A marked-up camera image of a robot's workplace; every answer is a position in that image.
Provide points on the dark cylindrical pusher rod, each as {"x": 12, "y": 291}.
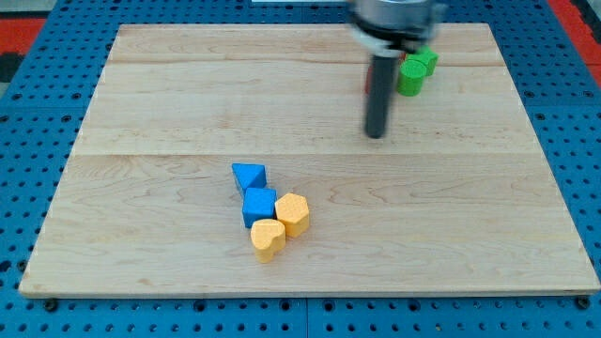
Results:
{"x": 382, "y": 80}

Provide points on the wooden board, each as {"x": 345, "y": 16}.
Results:
{"x": 457, "y": 199}

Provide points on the blue triangle block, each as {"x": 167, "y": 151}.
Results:
{"x": 249, "y": 175}

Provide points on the blue cube block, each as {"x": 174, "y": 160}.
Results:
{"x": 258, "y": 204}

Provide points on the yellow hexagon block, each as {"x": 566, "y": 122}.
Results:
{"x": 293, "y": 211}

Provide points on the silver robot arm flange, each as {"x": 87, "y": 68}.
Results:
{"x": 388, "y": 28}

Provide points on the green cylinder block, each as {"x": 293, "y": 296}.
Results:
{"x": 411, "y": 78}

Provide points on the red star block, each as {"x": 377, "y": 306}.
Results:
{"x": 367, "y": 83}

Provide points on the yellow heart block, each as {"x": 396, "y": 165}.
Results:
{"x": 268, "y": 238}

